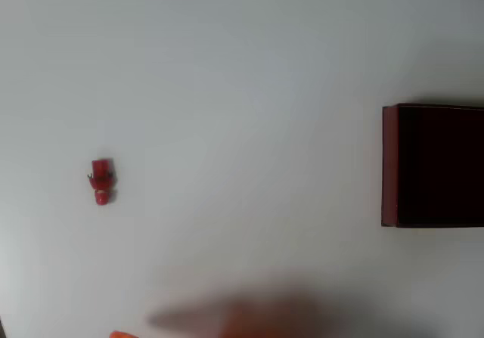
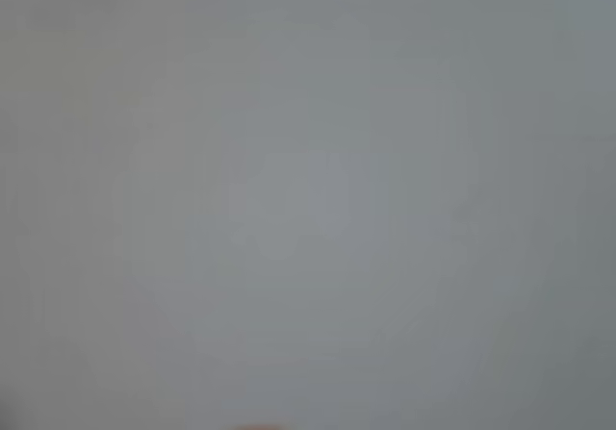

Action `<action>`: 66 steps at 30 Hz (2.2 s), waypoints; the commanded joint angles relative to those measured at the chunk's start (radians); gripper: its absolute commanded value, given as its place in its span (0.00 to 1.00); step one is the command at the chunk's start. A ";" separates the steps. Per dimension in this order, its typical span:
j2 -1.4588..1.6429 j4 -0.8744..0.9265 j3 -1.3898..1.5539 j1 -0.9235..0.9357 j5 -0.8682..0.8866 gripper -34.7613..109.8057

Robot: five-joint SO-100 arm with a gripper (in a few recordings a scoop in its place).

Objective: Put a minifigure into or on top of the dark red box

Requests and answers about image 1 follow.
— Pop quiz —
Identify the dark red open box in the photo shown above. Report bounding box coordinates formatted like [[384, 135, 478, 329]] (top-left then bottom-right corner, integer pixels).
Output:
[[380, 103, 484, 229]]

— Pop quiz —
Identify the small red toy figure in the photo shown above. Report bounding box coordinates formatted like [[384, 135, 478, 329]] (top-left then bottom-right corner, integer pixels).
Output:
[[86, 157, 117, 206]]

